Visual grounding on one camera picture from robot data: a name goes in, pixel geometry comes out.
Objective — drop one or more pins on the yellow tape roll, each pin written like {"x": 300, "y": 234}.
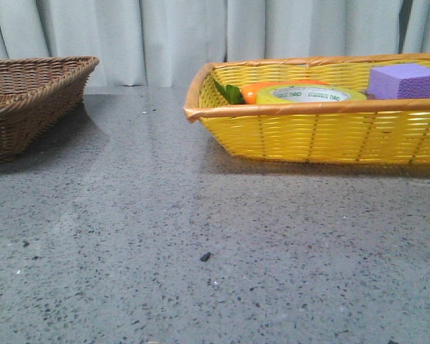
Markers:
{"x": 300, "y": 93}

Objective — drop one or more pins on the yellow woven basket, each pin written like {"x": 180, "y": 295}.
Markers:
{"x": 359, "y": 132}

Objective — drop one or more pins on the small black debris piece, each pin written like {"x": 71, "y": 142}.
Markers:
{"x": 205, "y": 257}

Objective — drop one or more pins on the white curtain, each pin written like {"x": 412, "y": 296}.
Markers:
{"x": 163, "y": 43}

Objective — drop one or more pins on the purple foam block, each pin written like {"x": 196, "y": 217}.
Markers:
{"x": 399, "y": 81}

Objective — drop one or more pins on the brown wicker basket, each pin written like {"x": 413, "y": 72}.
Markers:
{"x": 34, "y": 94}

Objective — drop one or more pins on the orange toy carrot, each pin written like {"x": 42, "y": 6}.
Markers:
{"x": 247, "y": 94}

